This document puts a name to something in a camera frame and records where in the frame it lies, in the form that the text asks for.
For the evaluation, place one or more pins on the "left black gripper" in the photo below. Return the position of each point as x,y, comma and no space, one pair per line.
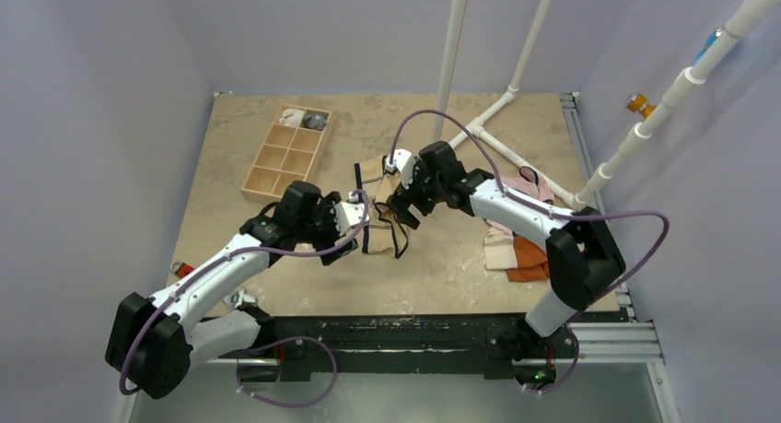
324,208

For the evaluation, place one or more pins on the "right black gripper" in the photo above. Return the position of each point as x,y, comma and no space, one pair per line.
406,203

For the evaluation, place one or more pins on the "pink underwear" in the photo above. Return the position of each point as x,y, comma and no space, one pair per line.
526,181

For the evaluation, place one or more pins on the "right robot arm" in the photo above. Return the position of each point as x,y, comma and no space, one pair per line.
582,256

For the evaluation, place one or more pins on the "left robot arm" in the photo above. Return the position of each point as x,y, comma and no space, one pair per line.
156,340

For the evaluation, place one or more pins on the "rolled grey underwear in tray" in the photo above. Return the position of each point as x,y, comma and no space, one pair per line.
314,121

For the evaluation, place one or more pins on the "rolled white underwear in tray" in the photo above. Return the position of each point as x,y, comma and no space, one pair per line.
292,117

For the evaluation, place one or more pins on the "orange white underwear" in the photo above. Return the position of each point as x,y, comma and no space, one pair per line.
519,258

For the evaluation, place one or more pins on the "wooden compartment tray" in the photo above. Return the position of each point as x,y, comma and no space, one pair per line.
286,154

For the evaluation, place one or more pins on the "orange valve fitting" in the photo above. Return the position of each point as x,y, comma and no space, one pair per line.
639,104

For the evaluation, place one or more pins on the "blue clip on pipe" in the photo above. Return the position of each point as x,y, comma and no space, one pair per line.
709,41

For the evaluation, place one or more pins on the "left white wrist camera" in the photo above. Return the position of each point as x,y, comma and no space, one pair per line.
351,214

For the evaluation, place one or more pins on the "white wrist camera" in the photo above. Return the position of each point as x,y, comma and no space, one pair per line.
351,214
401,163

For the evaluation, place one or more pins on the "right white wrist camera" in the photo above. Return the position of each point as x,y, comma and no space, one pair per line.
401,163

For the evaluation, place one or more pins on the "red handled clamp tool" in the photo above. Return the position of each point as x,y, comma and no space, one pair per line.
235,299

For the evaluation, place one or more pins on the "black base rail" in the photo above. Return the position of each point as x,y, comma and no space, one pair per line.
496,346

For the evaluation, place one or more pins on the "white PVC pipe on wall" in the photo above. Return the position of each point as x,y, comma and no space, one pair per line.
744,20

